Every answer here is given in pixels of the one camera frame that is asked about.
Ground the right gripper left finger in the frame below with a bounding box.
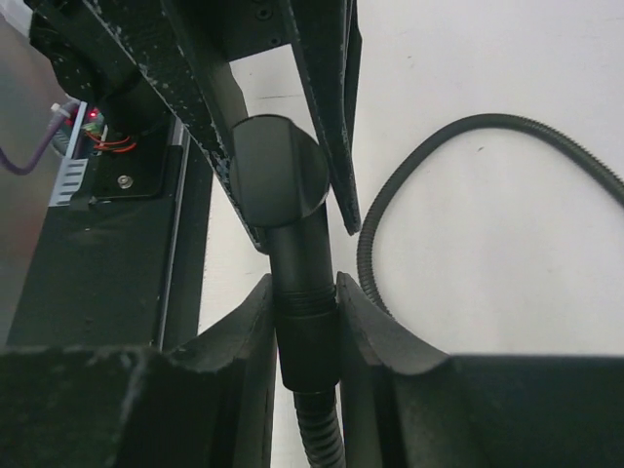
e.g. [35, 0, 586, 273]
[1, 276, 276, 467]

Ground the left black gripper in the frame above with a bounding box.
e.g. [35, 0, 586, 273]
[84, 0, 362, 235]

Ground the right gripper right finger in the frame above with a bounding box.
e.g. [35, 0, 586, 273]
[337, 274, 623, 467]

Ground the dark corrugated flexible hose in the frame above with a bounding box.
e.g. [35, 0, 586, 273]
[275, 112, 624, 468]

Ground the black threaded elbow fitting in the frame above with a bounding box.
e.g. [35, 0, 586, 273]
[204, 58, 337, 313]

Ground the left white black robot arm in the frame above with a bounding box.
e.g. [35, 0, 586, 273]
[28, 1, 362, 234]

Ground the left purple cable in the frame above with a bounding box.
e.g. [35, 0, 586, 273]
[0, 99, 82, 176]

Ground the left white cable duct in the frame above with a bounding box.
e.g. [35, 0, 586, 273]
[48, 99, 106, 210]

